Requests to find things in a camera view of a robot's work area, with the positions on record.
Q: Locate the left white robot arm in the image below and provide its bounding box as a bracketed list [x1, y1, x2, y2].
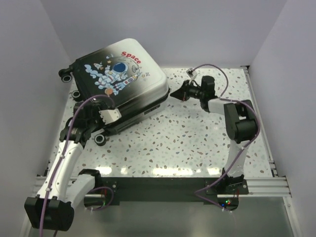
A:
[24, 94, 121, 236]

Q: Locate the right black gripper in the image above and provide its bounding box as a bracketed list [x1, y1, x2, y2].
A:
[171, 79, 205, 101]

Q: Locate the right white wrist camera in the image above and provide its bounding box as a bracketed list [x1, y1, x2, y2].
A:
[186, 68, 198, 80]

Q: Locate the black suitcase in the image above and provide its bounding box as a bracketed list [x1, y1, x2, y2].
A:
[58, 38, 170, 146]

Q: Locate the aluminium frame rail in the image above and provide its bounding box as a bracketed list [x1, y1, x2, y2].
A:
[21, 175, 290, 237]

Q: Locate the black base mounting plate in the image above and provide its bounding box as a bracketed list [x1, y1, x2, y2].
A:
[83, 177, 249, 210]

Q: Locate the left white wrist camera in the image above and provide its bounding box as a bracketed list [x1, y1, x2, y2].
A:
[99, 109, 122, 125]

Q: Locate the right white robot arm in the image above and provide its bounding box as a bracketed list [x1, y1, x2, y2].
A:
[170, 76, 261, 194]

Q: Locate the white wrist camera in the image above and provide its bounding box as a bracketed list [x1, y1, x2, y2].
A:
[99, 109, 122, 125]
[186, 68, 198, 80]

